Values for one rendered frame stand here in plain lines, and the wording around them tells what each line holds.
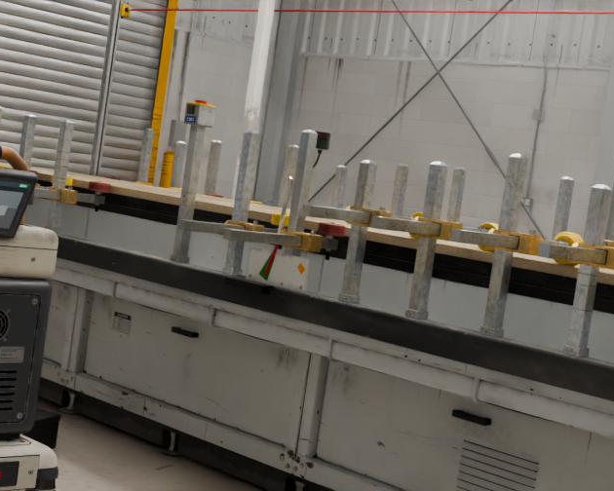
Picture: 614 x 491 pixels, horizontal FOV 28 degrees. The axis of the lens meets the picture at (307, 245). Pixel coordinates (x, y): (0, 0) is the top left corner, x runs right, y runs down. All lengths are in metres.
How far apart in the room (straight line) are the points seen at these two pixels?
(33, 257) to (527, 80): 9.25
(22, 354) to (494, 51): 9.56
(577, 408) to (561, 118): 8.75
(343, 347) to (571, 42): 8.53
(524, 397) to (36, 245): 1.26
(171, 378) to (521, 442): 1.49
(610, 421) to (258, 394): 1.45
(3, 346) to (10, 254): 0.22
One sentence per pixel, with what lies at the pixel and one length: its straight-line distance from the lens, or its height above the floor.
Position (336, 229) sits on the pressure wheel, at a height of 0.89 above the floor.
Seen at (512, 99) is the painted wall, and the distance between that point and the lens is 12.02.
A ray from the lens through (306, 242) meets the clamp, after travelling 3.56.
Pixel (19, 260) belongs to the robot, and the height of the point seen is 0.73.
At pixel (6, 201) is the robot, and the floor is 0.88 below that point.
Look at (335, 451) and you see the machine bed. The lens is 3.83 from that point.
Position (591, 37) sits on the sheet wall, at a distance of 11.66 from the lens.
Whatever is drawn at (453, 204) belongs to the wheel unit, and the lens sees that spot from 4.60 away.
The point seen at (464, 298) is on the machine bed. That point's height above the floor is 0.76.
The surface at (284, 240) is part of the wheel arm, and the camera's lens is 3.52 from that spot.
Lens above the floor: 1.02
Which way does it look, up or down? 3 degrees down
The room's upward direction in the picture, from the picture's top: 8 degrees clockwise
